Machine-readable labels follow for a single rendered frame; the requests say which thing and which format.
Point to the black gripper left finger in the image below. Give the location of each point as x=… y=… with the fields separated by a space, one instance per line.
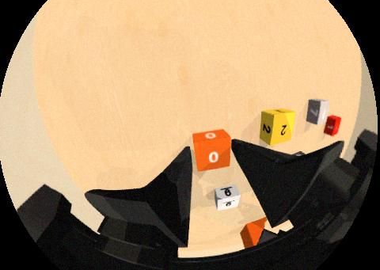
x=164 y=202

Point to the yellow block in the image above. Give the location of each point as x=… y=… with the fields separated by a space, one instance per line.
x=276 y=125

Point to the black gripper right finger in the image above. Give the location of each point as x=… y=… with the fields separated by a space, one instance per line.
x=281 y=180

